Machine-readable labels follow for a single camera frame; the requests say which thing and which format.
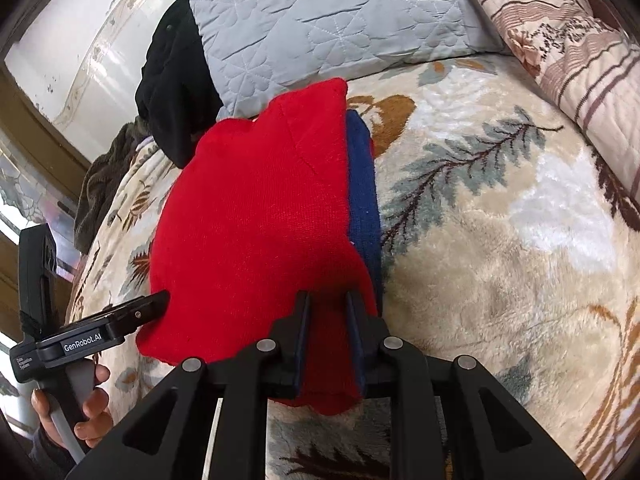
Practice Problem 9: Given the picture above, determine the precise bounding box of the person's left forearm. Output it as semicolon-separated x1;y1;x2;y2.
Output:
27;420;83;480

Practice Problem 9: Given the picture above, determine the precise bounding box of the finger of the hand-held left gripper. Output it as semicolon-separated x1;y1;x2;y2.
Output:
80;296;151;323
107;289;171;342

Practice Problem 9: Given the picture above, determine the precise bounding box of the grey quilted pillow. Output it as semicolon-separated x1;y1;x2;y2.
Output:
186;0;507;122

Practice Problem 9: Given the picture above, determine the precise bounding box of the wooden window frame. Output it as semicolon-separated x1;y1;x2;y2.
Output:
0;67;92;341

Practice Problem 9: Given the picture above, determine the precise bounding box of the black garment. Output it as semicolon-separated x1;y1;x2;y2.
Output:
134;0;225;170

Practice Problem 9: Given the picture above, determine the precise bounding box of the red and blue knit sweater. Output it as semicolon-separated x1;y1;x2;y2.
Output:
136;77;385;417

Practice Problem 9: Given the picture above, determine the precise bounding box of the striped floral quilt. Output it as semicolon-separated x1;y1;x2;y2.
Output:
445;0;640;233

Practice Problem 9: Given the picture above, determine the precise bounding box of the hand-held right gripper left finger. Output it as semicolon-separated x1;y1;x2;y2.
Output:
65;291;313;480

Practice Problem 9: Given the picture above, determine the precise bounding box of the brown fleece cloth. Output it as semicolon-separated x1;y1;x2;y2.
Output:
75;116;162;253

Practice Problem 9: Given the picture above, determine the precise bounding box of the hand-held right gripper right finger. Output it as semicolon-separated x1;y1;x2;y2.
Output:
345;290;586;480

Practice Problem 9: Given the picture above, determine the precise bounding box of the patterned glass window pane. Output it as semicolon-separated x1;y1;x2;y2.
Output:
0;152;83;281

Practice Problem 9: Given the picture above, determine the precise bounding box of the floral plush blanket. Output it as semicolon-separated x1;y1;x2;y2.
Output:
65;57;640;480

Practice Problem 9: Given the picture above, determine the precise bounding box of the person's left hand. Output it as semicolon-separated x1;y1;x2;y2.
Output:
30;363;112;450

